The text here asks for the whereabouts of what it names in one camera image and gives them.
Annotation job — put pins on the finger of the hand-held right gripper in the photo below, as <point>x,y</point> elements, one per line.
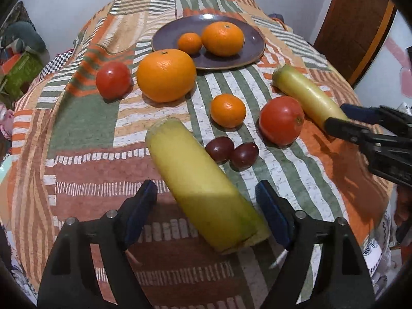
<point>360,112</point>
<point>342,128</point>

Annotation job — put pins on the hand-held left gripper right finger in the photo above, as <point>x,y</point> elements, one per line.
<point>273,214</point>

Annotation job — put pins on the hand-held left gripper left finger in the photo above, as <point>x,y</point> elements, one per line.
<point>138,214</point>

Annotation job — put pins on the small yellow squash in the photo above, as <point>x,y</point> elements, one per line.
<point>305,95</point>

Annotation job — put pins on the large yellow squash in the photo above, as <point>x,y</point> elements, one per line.
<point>196,180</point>

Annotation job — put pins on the red tomato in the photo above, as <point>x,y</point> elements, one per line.
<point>281,120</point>
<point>114,79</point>

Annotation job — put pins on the dark red plum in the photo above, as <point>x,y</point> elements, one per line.
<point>244,155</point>
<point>219,149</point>

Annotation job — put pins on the striped patchwork blanket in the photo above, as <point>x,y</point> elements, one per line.
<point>96,154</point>

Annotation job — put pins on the brown wooden door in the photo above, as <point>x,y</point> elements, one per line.
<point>357,22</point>

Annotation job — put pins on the white patterned cloth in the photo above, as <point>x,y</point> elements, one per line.
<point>383,247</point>

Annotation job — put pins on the small orange mandarin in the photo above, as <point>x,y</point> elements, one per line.
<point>228,110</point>
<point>189,42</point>

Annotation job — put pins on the purple ceramic plate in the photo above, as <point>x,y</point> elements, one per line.
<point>247,46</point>

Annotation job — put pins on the large orange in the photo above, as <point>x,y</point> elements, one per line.
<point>166,75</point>

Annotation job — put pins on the medium orange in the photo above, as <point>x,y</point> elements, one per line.
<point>223,38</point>

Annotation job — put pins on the black white checkered cloth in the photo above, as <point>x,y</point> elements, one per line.
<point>56,62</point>

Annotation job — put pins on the green cloth pile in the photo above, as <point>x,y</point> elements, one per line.
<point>19,54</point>

